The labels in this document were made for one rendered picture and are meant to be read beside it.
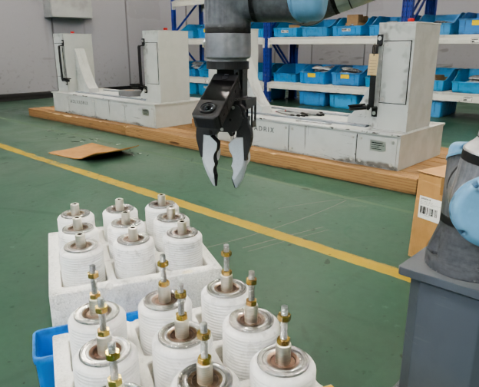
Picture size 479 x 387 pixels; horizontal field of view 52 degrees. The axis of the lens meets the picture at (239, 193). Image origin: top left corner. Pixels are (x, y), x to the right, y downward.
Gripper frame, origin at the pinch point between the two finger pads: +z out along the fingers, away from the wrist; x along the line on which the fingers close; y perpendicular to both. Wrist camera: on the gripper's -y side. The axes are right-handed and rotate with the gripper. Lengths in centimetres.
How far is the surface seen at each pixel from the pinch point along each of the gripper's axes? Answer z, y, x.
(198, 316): 29.0, 1.7, 6.3
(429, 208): 27, 84, -38
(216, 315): 24.4, -4.0, 0.1
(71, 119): 42, 293, 260
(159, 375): 26.1, -20.2, 3.2
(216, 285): 21.0, 1.0, 2.2
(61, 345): 28.4, -16.0, 25.0
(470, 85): 13, 439, -81
